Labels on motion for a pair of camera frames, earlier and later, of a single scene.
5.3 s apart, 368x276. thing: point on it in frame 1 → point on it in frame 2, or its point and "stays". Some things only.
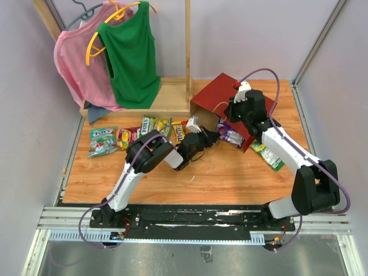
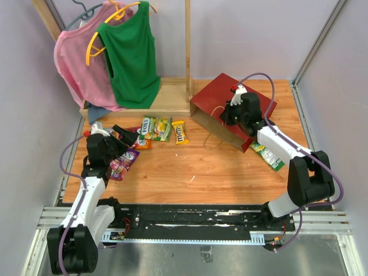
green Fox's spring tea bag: [150, 123] stays
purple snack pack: [227, 133] → [119, 167]
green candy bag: [267, 156] stays
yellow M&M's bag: [179, 131] stays
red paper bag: [208, 107] stays
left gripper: [210, 137] → [128, 137]
